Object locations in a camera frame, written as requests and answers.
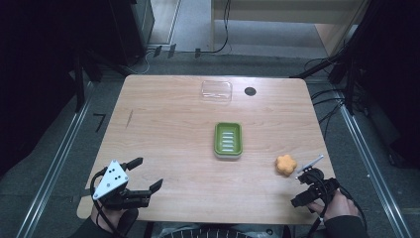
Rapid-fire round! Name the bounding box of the green soap dish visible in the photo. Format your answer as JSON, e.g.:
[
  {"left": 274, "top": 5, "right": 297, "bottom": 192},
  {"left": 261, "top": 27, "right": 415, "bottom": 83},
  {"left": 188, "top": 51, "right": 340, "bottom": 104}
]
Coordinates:
[{"left": 213, "top": 121, "right": 244, "bottom": 162}]

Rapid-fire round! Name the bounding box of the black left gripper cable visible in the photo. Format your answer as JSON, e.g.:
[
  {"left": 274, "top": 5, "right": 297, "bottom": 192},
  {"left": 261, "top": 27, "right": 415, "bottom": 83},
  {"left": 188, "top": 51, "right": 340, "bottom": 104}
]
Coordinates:
[{"left": 89, "top": 167, "right": 129, "bottom": 238}]

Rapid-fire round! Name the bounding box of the clear plastic container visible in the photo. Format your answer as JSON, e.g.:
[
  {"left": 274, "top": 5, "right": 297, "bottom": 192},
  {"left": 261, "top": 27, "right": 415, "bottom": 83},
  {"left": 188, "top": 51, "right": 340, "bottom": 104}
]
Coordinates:
[{"left": 200, "top": 79, "right": 234, "bottom": 103}]

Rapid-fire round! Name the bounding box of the aluminium floor rail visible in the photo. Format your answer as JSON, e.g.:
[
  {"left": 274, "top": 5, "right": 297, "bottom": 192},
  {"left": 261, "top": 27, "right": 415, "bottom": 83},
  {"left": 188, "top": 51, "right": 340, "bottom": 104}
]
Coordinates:
[
  {"left": 336, "top": 95, "right": 414, "bottom": 238},
  {"left": 15, "top": 82, "right": 94, "bottom": 238}
]

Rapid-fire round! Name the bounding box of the black metal stand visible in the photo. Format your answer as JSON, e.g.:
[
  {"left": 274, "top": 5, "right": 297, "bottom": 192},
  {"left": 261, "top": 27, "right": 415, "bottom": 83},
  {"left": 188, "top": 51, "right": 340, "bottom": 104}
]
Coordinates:
[
  {"left": 290, "top": 0, "right": 384, "bottom": 115},
  {"left": 70, "top": 49, "right": 133, "bottom": 113}
]

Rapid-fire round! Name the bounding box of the black angled floor tape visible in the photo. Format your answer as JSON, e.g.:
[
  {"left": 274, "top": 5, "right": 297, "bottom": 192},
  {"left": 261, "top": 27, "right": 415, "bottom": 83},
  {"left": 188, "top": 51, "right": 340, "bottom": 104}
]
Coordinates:
[{"left": 92, "top": 112, "right": 107, "bottom": 134}]

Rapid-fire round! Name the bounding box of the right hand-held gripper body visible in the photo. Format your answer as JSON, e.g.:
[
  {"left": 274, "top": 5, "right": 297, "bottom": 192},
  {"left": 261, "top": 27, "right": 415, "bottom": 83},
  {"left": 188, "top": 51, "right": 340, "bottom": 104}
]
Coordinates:
[{"left": 295, "top": 154, "right": 341, "bottom": 207}]

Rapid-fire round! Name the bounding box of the beige wooden furniture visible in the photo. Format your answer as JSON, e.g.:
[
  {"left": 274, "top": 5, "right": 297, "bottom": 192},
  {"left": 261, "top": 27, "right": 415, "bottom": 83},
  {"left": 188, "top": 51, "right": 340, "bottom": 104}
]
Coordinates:
[{"left": 210, "top": 0, "right": 369, "bottom": 56}]

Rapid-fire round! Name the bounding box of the black cabinet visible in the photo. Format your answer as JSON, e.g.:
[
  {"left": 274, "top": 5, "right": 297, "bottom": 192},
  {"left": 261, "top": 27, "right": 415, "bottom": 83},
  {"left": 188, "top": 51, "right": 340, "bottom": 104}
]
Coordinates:
[{"left": 108, "top": 0, "right": 157, "bottom": 67}]

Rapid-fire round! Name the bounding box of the person's right hand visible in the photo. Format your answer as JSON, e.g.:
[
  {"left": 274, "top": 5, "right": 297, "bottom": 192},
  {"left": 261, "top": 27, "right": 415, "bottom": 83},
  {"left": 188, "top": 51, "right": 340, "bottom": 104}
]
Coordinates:
[{"left": 306, "top": 189, "right": 360, "bottom": 223}]

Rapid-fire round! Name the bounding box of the bundle of black floor cables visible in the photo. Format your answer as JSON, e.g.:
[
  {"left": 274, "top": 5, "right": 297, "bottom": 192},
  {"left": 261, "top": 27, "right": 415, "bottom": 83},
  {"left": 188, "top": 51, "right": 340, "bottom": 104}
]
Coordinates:
[{"left": 303, "top": 56, "right": 368, "bottom": 140}]

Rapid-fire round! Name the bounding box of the person's left hand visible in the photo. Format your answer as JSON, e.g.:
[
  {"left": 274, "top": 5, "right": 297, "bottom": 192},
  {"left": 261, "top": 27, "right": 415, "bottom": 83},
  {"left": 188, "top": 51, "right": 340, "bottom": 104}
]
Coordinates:
[{"left": 90, "top": 204, "right": 140, "bottom": 234}]

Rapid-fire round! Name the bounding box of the orange flower-shaped soap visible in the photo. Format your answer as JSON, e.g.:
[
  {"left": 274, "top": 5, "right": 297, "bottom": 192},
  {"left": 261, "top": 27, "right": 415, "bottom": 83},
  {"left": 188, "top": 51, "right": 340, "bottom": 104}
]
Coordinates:
[{"left": 274, "top": 154, "right": 298, "bottom": 178}]

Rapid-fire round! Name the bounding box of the black hanging cable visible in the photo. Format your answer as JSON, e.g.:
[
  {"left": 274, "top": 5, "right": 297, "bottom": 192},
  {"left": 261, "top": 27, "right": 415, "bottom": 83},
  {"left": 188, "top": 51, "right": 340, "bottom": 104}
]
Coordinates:
[{"left": 193, "top": 0, "right": 233, "bottom": 60}]

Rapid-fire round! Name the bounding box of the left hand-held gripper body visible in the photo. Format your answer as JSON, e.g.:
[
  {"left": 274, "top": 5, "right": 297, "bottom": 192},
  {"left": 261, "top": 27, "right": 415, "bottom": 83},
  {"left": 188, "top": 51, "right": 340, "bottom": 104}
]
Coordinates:
[{"left": 91, "top": 160, "right": 153, "bottom": 211}]

